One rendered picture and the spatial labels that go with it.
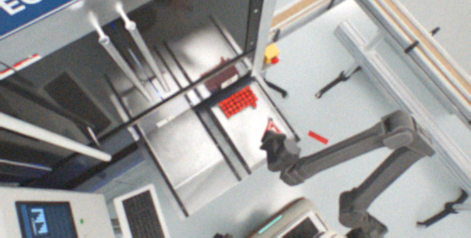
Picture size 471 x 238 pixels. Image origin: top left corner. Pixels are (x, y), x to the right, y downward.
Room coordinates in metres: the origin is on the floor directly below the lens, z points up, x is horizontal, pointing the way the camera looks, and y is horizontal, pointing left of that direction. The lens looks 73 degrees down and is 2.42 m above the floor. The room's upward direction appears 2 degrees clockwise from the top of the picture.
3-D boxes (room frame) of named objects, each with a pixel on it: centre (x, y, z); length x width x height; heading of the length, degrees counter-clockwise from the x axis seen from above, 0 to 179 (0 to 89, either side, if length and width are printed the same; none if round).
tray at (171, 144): (0.27, 0.25, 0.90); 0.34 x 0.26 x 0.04; 35
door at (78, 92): (0.24, 0.47, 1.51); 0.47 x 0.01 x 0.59; 125
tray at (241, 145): (0.37, -0.09, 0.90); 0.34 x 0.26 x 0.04; 34
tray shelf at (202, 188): (0.31, 0.07, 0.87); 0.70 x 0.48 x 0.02; 125
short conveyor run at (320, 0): (0.98, -0.32, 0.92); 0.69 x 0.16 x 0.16; 125
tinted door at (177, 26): (0.50, 0.10, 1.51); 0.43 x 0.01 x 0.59; 125
